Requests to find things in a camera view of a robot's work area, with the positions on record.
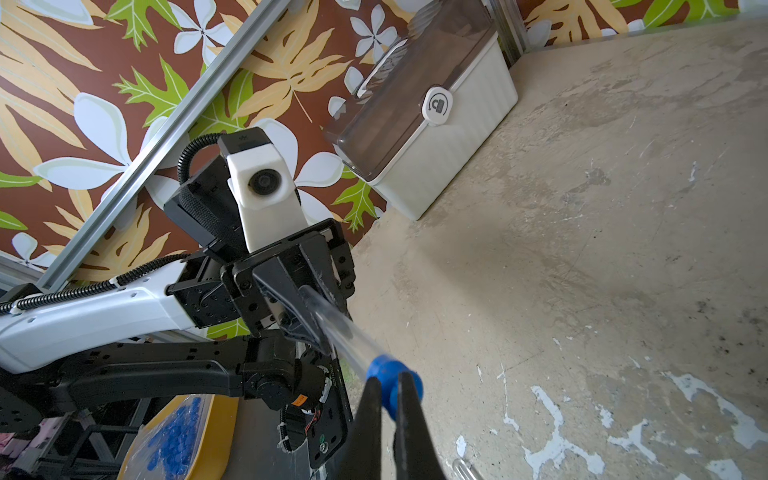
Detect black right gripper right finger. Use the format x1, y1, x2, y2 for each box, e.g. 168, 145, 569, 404
393, 372, 446, 480

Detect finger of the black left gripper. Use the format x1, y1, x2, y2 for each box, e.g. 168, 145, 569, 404
252, 258, 332, 354

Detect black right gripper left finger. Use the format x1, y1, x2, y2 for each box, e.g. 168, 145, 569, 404
336, 377, 382, 480

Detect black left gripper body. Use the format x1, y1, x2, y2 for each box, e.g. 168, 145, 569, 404
166, 219, 355, 348

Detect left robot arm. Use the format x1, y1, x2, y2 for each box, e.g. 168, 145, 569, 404
1, 125, 355, 468

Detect yellow tray of stoppers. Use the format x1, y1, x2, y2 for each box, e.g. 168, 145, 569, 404
118, 394, 238, 480

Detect brown lid storage box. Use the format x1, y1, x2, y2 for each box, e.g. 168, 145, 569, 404
324, 1, 518, 220

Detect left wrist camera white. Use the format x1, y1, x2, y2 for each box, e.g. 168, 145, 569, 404
218, 127, 308, 253

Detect aluminium frame rail left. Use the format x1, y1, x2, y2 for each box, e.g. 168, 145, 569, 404
36, 0, 290, 291

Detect aluminium frame post left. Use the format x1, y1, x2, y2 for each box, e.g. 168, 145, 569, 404
487, 0, 527, 65

